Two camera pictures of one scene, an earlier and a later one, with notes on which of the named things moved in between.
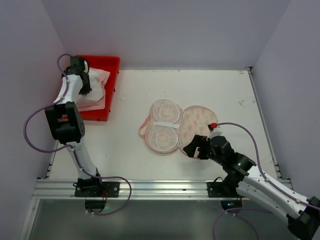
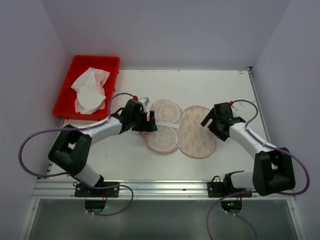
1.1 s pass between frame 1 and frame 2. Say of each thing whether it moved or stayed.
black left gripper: moved
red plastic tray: stayed
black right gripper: moved
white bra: stayed
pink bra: moved
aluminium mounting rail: stayed
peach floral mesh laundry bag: stayed
